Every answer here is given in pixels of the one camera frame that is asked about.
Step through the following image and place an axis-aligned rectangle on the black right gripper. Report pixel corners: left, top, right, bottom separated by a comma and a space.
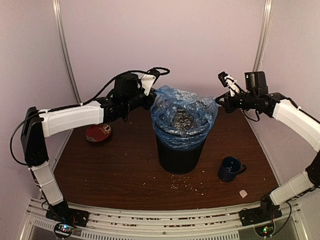
215, 90, 258, 113

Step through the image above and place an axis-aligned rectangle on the blue plastic trash bag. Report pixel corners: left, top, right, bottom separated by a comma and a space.
150, 85, 219, 151

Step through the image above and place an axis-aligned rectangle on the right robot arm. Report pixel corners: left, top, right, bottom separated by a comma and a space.
215, 71, 320, 221

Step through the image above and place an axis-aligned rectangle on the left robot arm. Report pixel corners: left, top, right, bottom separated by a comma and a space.
20, 69, 160, 222

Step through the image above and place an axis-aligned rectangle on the black mesh trash bin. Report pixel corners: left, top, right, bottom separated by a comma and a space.
155, 134, 208, 175

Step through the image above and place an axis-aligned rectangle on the red floral plate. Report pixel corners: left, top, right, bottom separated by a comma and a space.
85, 123, 112, 143

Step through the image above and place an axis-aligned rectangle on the dark blue mug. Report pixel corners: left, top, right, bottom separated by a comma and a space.
217, 156, 247, 183

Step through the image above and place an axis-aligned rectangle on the small pink paper scrap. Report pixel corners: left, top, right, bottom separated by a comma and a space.
239, 189, 248, 199

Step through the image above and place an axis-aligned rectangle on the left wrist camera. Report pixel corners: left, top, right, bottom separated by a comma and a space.
140, 67, 160, 96

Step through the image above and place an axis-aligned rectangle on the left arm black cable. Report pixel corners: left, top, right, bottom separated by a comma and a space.
9, 66, 171, 166

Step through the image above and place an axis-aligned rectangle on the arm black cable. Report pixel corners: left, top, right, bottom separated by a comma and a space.
242, 96, 320, 126
9, 66, 171, 166

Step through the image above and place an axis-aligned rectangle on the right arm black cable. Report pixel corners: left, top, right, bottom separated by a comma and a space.
242, 96, 320, 126

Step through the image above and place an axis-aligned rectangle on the right aluminium corner post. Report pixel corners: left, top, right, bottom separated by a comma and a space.
252, 0, 274, 72

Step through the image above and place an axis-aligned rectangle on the aluminium corner post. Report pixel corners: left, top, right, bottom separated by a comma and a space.
52, 0, 81, 104
252, 0, 274, 72

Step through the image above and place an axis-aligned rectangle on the left aluminium corner post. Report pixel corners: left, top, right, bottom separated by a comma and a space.
52, 0, 81, 104

